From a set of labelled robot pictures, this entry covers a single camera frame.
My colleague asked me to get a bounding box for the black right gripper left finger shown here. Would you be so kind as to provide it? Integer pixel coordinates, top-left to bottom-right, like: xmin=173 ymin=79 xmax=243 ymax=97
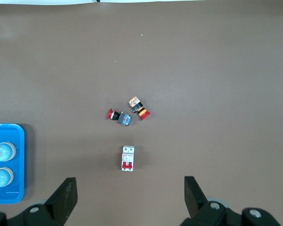
xmin=0 ymin=177 xmax=78 ymax=226

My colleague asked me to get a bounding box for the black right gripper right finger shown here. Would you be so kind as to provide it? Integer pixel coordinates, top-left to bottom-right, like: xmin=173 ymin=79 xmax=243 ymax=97
xmin=180 ymin=176 xmax=281 ymax=226

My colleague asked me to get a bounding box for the light blue desk bell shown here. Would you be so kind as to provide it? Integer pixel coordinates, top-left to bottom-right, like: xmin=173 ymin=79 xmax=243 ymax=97
xmin=0 ymin=167 xmax=14 ymax=188
xmin=0 ymin=141 xmax=17 ymax=162

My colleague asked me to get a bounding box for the blue plastic tray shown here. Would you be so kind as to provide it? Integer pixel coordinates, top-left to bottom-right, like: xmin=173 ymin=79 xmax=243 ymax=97
xmin=0 ymin=123 xmax=25 ymax=204

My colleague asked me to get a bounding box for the white red circuit breaker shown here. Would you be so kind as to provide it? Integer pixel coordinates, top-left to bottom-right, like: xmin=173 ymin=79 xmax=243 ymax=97
xmin=121 ymin=145 xmax=135 ymax=172

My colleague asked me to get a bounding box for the red push button orange block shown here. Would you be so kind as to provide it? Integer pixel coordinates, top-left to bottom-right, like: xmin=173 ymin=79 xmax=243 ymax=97
xmin=128 ymin=96 xmax=151 ymax=121

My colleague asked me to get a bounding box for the red push button blue block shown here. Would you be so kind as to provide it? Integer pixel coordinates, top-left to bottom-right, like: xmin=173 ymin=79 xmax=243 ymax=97
xmin=107 ymin=108 xmax=133 ymax=127

